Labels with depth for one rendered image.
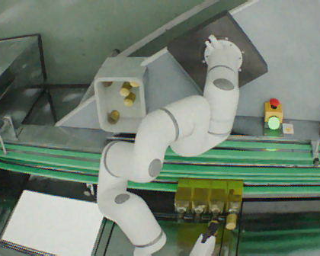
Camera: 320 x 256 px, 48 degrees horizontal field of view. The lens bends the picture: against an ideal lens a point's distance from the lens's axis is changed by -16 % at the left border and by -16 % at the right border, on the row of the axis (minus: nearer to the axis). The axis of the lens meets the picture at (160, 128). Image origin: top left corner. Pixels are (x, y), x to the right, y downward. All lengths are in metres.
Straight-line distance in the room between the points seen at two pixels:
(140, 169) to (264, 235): 0.75
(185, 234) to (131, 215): 0.57
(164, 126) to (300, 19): 0.67
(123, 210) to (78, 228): 0.62
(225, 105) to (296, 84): 0.48
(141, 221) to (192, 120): 0.26
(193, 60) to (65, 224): 0.76
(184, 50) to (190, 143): 0.41
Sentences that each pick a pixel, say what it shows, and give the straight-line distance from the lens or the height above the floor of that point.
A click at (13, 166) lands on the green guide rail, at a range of 1.75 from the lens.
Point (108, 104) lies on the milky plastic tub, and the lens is 1.57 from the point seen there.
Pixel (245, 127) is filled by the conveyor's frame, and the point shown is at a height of 0.83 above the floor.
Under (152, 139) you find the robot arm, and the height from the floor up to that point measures 1.33.
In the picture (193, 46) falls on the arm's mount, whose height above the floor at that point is 0.81.
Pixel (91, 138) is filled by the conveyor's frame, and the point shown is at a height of 0.82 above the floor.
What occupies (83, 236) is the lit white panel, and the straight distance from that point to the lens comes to 1.50.
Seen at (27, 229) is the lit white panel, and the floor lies 1.22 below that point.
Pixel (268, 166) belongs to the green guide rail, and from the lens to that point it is 1.46.
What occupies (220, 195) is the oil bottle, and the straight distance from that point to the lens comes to 1.39.
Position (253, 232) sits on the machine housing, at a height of 1.06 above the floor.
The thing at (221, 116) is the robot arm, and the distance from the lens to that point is 1.08.
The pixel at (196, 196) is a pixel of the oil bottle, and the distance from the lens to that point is 1.39.
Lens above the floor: 2.02
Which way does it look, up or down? 52 degrees down
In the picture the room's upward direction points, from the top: 164 degrees counter-clockwise
